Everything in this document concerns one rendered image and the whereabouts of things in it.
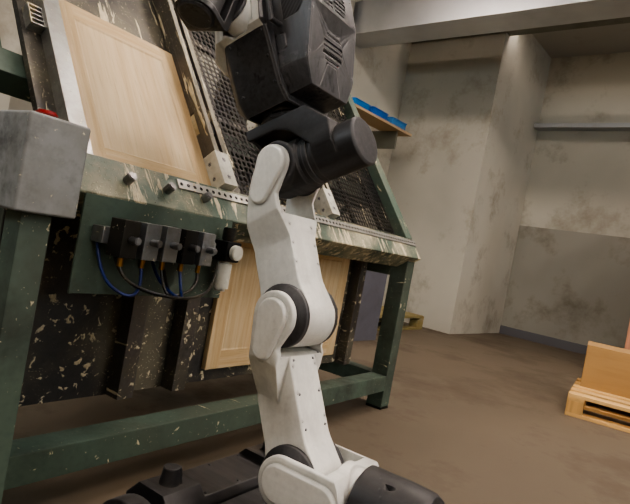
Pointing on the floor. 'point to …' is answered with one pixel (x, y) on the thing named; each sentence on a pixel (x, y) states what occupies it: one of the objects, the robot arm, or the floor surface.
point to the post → (8, 344)
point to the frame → (152, 358)
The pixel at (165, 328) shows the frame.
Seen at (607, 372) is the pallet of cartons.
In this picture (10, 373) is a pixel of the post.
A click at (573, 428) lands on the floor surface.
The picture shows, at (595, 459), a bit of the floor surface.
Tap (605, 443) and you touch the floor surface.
